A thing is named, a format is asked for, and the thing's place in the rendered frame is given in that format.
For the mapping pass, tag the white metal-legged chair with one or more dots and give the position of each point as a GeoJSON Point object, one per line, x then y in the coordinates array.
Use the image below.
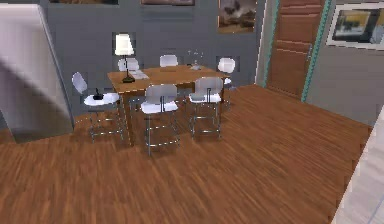
{"type": "Point", "coordinates": [207, 90]}
{"type": "Point", "coordinates": [131, 64]}
{"type": "Point", "coordinates": [100, 99]}
{"type": "Point", "coordinates": [160, 100]}
{"type": "Point", "coordinates": [227, 65]}
{"type": "Point", "coordinates": [168, 60]}

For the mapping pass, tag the brown wooden room door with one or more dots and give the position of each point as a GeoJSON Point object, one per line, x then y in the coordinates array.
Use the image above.
{"type": "Point", "coordinates": [293, 46]}

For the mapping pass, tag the dark framed picture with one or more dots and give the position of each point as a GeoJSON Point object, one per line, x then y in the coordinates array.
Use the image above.
{"type": "Point", "coordinates": [84, 1]}

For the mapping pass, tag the small black object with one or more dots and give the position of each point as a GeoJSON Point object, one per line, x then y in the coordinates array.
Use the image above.
{"type": "Point", "coordinates": [97, 96]}

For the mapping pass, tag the white shade table lamp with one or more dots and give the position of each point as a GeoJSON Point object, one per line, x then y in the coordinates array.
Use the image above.
{"type": "Point", "coordinates": [124, 46]}

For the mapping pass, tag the large white cabinet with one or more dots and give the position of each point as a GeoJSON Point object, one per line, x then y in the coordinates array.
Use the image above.
{"type": "Point", "coordinates": [30, 76]}

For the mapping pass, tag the clear glass vase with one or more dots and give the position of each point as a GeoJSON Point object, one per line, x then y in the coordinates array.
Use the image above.
{"type": "Point", "coordinates": [195, 63]}

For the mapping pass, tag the white framed picture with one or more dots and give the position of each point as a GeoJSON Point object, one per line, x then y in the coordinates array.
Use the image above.
{"type": "Point", "coordinates": [357, 26]}

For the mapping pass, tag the white paper sheet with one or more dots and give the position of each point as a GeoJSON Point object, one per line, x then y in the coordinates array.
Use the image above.
{"type": "Point", "coordinates": [140, 74]}

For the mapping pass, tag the brown framed landscape picture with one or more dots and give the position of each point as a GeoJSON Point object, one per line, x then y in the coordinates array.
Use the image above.
{"type": "Point", "coordinates": [237, 16]}

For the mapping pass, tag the brown wooden table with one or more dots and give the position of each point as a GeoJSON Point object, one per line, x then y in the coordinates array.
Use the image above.
{"type": "Point", "coordinates": [166, 76]}

